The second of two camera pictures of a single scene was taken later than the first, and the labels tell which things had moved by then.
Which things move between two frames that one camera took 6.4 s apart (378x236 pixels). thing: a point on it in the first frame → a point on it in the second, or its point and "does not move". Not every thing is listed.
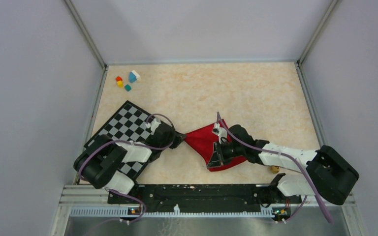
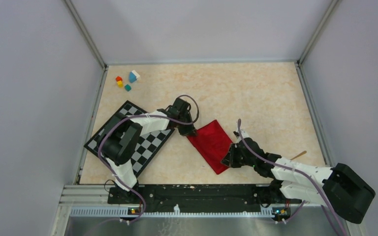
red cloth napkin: x=204 y=138 does not move
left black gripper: x=178 y=137 → x=184 y=132
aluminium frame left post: x=86 y=34 does not move
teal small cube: x=127 y=87 does not move
